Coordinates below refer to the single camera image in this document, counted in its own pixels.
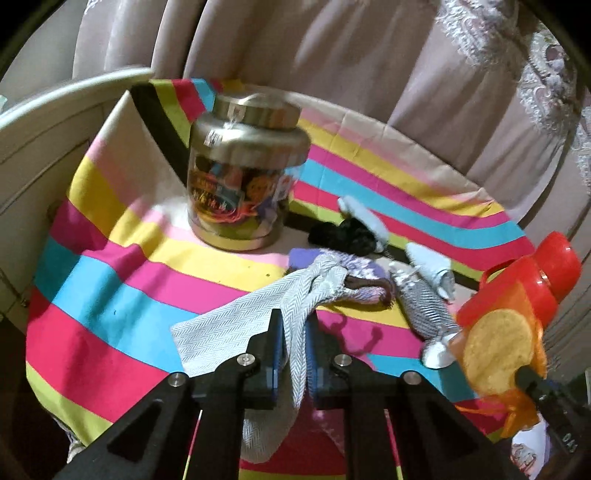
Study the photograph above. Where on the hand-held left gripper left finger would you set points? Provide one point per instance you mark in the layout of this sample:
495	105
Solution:
276	350

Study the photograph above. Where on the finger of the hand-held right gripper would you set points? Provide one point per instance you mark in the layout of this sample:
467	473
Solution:
538	387

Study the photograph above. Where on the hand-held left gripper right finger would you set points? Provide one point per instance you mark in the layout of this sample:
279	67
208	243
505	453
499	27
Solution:
314	360

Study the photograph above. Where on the orange mesh pouch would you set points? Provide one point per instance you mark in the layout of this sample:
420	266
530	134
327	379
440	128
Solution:
498	350

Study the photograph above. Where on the grey herringbone sock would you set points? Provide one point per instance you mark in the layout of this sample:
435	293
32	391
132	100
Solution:
425	304
221	332

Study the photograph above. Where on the purple sock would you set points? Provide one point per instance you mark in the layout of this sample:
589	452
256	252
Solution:
364	272

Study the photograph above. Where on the red orange plastic jug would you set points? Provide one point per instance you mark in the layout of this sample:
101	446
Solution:
554	267

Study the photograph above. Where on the black sock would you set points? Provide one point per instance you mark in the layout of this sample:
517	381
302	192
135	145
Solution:
332	235

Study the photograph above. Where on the light blue sock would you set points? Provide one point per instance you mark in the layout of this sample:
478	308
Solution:
364	217
429	263

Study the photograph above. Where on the colourful striped cloth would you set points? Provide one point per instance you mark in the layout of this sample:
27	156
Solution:
115	277

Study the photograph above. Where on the clear jar with gold lid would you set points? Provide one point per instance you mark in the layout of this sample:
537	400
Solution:
244	138

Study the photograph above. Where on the beige lace-trimmed curtain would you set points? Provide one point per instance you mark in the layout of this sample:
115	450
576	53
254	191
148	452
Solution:
369	60

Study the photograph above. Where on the white curved headboard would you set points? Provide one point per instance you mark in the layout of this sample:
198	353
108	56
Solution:
37	152

